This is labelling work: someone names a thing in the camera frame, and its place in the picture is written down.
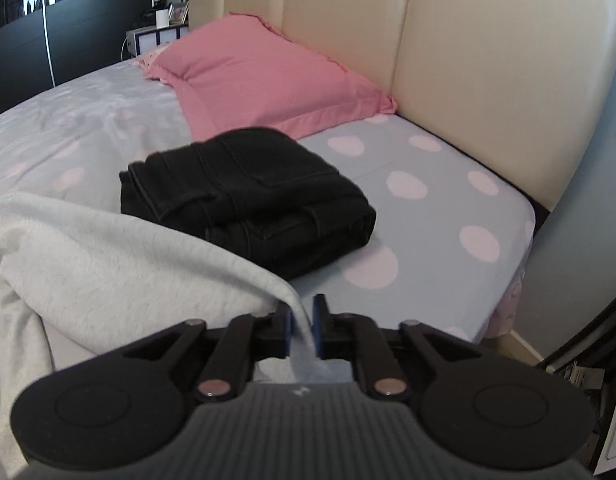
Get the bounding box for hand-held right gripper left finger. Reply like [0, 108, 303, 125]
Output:
[95, 302, 294, 403]

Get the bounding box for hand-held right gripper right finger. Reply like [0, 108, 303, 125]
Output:
[312, 294, 494, 403]

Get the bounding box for white printed sweatshirt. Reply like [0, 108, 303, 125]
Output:
[0, 192, 349, 480]

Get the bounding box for black folded pants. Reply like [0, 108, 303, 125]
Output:
[119, 127, 378, 281]

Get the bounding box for dark bedside shelf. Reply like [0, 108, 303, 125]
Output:
[538, 290, 616, 476]

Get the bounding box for beige padded headboard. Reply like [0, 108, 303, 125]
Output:
[188, 0, 616, 221]

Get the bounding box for white nightstand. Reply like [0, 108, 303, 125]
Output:
[125, 25, 189, 58]

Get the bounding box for black sliding wardrobe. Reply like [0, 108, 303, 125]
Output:
[0, 0, 166, 121]

